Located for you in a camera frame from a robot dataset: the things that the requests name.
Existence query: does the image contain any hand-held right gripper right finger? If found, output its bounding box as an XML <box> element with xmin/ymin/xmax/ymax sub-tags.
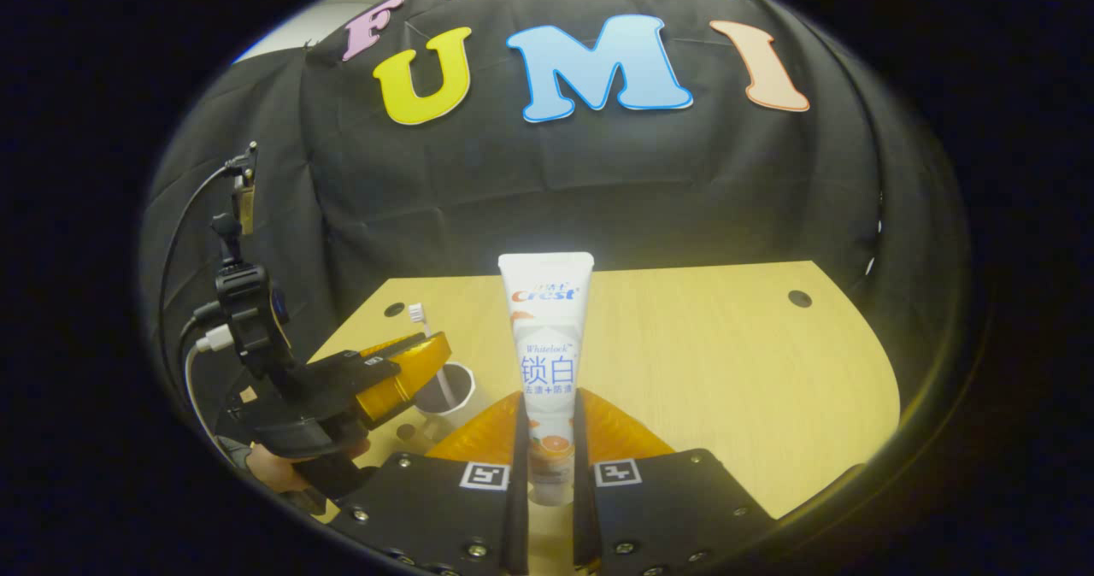
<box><xmin>571</xmin><ymin>388</ymin><xmax>775</xmax><ymax>576</ymax></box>

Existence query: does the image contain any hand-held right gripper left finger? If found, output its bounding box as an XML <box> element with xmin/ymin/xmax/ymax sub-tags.
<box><xmin>329</xmin><ymin>391</ymin><xmax>532</xmax><ymax>576</ymax></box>

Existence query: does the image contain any pale pink toothbrush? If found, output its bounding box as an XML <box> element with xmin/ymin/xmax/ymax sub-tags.
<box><xmin>408</xmin><ymin>303</ymin><xmax>459</xmax><ymax>411</ymax></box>

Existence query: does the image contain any white cup with wooden handle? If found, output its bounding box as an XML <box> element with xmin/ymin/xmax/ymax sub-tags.
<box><xmin>410</xmin><ymin>361</ymin><xmax>477</xmax><ymax>442</ymax></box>

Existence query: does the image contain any white toothpaste tube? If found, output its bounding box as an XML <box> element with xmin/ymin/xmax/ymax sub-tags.
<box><xmin>498</xmin><ymin>251</ymin><xmax>596</xmax><ymax>507</ymax></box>

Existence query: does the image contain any black backdrop cloth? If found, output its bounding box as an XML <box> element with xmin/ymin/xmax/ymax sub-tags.
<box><xmin>139</xmin><ymin>0</ymin><xmax>973</xmax><ymax>449</ymax></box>

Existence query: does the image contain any white cable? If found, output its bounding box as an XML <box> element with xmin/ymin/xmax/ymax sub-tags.
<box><xmin>183</xmin><ymin>324</ymin><xmax>249</xmax><ymax>470</ymax></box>

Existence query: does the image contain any black cable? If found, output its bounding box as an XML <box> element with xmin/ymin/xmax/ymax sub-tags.
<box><xmin>157</xmin><ymin>164</ymin><xmax>233</xmax><ymax>389</ymax></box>

